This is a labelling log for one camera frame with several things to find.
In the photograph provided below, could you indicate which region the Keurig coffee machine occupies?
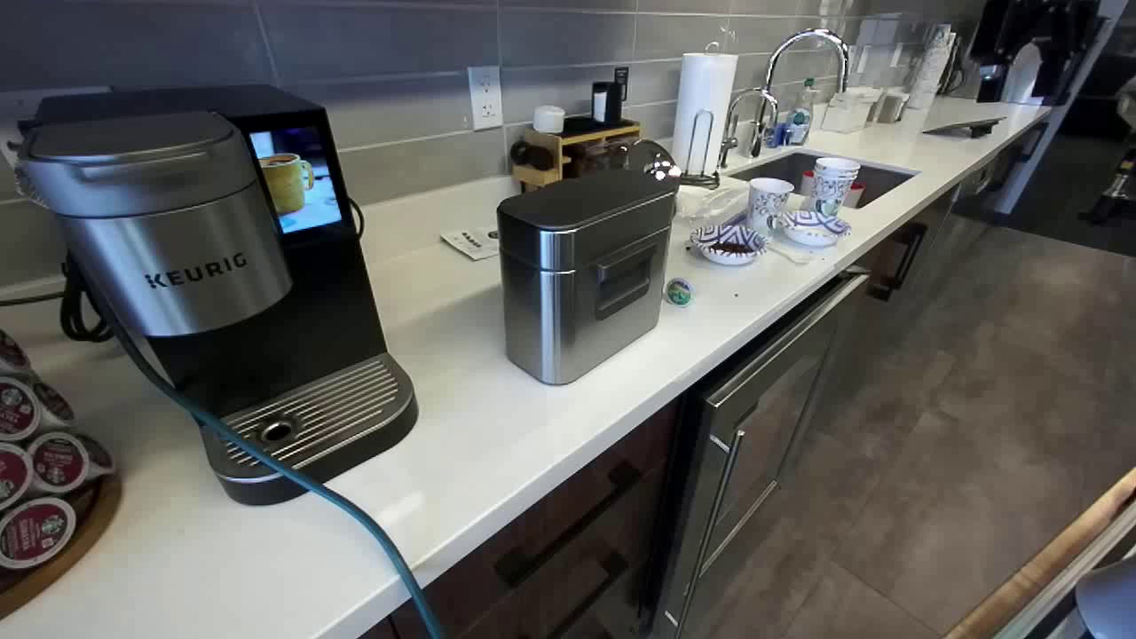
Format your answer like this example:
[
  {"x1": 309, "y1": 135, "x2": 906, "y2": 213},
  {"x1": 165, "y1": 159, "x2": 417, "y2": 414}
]
[{"x1": 18, "y1": 87, "x2": 418, "y2": 503}]

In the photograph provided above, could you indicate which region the silver metal bin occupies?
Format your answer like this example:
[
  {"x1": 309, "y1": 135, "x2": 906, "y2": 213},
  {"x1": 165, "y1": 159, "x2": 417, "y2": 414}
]
[{"x1": 496, "y1": 172, "x2": 679, "y2": 388}]

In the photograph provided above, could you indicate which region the white wall outlet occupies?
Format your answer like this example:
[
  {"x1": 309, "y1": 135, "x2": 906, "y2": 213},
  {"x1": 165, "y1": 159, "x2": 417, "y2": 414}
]
[{"x1": 469, "y1": 68, "x2": 503, "y2": 130}]

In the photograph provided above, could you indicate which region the teal power cable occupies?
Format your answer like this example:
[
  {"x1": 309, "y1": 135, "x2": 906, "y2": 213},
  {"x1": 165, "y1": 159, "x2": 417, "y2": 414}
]
[{"x1": 58, "y1": 251, "x2": 449, "y2": 639}]

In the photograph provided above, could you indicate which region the white paper towel roll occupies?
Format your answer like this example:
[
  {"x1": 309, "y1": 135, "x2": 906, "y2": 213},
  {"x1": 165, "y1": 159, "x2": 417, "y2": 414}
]
[{"x1": 671, "y1": 52, "x2": 738, "y2": 173}]

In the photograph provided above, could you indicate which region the wooden condiment organizer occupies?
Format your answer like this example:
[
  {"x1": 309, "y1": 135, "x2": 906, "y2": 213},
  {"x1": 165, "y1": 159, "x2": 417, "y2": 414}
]
[{"x1": 509, "y1": 117, "x2": 639, "y2": 193}]

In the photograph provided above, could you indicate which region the patterned paper cup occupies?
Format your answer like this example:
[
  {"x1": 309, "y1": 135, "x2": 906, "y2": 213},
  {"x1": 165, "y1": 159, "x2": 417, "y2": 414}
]
[{"x1": 750, "y1": 179, "x2": 796, "y2": 230}]

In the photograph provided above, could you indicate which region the K-cup pod rack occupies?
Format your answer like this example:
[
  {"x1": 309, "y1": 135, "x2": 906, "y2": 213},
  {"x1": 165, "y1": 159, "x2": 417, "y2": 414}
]
[{"x1": 0, "y1": 332, "x2": 122, "y2": 617}]

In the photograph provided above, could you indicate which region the chrome kitchen faucet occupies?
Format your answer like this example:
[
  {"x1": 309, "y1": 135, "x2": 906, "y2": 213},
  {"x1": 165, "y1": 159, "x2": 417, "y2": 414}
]
[{"x1": 723, "y1": 30, "x2": 853, "y2": 157}]

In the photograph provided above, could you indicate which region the stainless dishwasher front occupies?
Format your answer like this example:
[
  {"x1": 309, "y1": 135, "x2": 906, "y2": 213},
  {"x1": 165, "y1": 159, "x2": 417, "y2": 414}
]
[{"x1": 648, "y1": 271, "x2": 866, "y2": 639}]

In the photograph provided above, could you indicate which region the blue patterned paper plate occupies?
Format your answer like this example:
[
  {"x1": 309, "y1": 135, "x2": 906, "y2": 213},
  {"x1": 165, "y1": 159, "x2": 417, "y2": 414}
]
[{"x1": 689, "y1": 223, "x2": 762, "y2": 268}]

